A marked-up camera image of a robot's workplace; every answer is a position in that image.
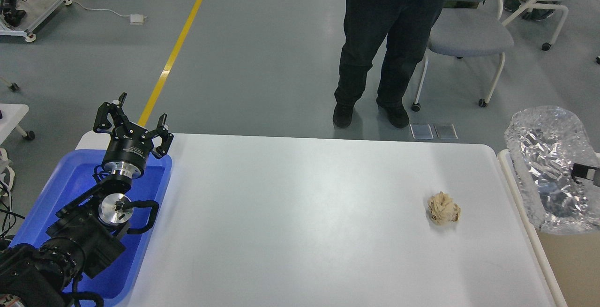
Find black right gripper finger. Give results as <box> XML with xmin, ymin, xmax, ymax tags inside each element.
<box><xmin>571</xmin><ymin>163</ymin><xmax>600</xmax><ymax>187</ymax></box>

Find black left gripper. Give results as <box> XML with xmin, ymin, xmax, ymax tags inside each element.
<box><xmin>93</xmin><ymin>93</ymin><xmax>174</xmax><ymax>178</ymax></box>

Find silver foil bag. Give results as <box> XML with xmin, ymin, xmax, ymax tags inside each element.
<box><xmin>504</xmin><ymin>106</ymin><xmax>599</xmax><ymax>235</ymax></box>

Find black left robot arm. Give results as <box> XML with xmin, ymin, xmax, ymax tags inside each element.
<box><xmin>0</xmin><ymin>93</ymin><xmax>174</xmax><ymax>307</ymax></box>

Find white plastic bin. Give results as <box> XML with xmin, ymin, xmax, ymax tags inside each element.
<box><xmin>497</xmin><ymin>150</ymin><xmax>600</xmax><ymax>307</ymax></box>

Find white side table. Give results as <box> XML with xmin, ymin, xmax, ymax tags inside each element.
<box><xmin>0</xmin><ymin>104</ymin><xmax>36</xmax><ymax>144</ymax></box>

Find right floor plate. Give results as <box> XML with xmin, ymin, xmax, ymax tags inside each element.
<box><xmin>434</xmin><ymin>124</ymin><xmax>458</xmax><ymax>140</ymax></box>

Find floor plate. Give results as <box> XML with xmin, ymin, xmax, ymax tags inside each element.
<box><xmin>434</xmin><ymin>124</ymin><xmax>458</xmax><ymax>140</ymax></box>
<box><xmin>410</xmin><ymin>124</ymin><xmax>434</xmax><ymax>140</ymax></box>

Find crumpled beige paper ball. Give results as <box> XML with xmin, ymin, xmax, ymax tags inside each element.
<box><xmin>427</xmin><ymin>191</ymin><xmax>461</xmax><ymax>226</ymax></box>

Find left floor plate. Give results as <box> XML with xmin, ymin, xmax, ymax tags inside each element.
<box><xmin>410</xmin><ymin>124</ymin><xmax>434</xmax><ymax>140</ymax></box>

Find person in dark clothes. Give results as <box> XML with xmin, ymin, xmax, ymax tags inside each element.
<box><xmin>332</xmin><ymin>0</ymin><xmax>445</xmax><ymax>129</ymax></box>

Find white power adapter with cable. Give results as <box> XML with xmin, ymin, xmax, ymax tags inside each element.
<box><xmin>64</xmin><ymin>0</ymin><xmax>148</xmax><ymax>25</ymax></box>

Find black cables at left edge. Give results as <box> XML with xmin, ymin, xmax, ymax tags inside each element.
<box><xmin>0</xmin><ymin>148</ymin><xmax>26</xmax><ymax>240</ymax></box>

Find grey chair white frame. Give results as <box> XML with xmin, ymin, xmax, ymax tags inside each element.
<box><xmin>411</xmin><ymin>0</ymin><xmax>514</xmax><ymax>112</ymax></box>

